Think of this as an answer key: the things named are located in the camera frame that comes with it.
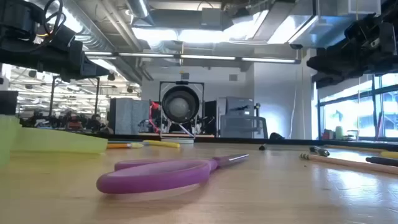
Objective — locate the grey ceiling unit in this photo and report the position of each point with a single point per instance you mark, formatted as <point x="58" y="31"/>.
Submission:
<point x="211" y="17"/>

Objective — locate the black pen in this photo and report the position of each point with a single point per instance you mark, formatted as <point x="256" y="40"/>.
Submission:
<point x="382" y="161"/>

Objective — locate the natural wood pencil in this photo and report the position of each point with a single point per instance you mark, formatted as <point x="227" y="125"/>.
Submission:
<point x="342" y="162"/>

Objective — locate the silver spiral air duct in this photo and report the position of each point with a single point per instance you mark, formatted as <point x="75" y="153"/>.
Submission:
<point x="93" y="34"/>

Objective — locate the grey partition panel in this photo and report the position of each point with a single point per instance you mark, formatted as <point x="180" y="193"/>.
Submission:
<point x="127" y="116"/>

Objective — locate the green bottle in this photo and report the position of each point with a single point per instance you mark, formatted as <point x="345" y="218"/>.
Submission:
<point x="339" y="133"/>

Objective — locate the black screen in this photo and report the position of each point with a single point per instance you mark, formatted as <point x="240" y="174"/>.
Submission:
<point x="211" y="118"/>

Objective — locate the black grey marker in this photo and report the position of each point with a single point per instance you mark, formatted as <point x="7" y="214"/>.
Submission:
<point x="320" y="151"/>

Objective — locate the ceiling tube light bar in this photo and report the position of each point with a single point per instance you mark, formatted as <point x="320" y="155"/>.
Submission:
<point x="205" y="57"/>

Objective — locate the black gantry stand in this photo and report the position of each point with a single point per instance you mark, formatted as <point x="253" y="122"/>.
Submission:
<point x="97" y="96"/>

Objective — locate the grey cabinet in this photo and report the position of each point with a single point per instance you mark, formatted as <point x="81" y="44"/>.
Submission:
<point x="239" y="105"/>

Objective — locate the yellow marker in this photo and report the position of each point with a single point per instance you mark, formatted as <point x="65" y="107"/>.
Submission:
<point x="390" y="154"/>

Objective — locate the person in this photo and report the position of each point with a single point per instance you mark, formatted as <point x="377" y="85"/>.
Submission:
<point x="95" y="121"/>

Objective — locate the distant cluttered workbench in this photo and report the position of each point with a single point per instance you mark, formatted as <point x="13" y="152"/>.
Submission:
<point x="46" y="121"/>

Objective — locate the small black cap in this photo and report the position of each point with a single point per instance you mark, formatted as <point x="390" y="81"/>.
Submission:
<point x="262" y="147"/>

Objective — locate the grey wall panel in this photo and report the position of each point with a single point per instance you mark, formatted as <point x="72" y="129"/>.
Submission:
<point x="185" y="76"/>

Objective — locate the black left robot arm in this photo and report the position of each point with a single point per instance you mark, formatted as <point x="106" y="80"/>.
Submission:
<point x="15" y="18"/>

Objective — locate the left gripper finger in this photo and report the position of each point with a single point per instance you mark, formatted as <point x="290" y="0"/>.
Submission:
<point x="70" y="76"/>
<point x="87" y="67"/>

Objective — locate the black rounded object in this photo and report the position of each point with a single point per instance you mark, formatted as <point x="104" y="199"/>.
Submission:
<point x="276" y="136"/>

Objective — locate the green translucent supply box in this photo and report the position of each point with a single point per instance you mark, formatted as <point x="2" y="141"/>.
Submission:
<point x="56" y="140"/>

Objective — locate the orange-yellow pencil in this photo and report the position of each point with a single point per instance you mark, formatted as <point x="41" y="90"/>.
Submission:
<point x="119" y="145"/>

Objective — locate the black monitor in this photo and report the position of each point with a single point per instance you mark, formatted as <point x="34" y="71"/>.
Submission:
<point x="8" y="102"/>

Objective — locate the red container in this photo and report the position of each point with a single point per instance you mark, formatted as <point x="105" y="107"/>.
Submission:
<point x="328" y="134"/>

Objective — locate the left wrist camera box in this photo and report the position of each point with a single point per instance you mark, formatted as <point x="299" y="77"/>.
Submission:
<point x="63" y="35"/>

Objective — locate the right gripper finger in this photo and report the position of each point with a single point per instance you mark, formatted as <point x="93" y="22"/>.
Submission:
<point x="329" y="82"/>
<point x="326" y="62"/>

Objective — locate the yellow highlighter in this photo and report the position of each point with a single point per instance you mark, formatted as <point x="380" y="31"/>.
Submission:
<point x="161" y="143"/>

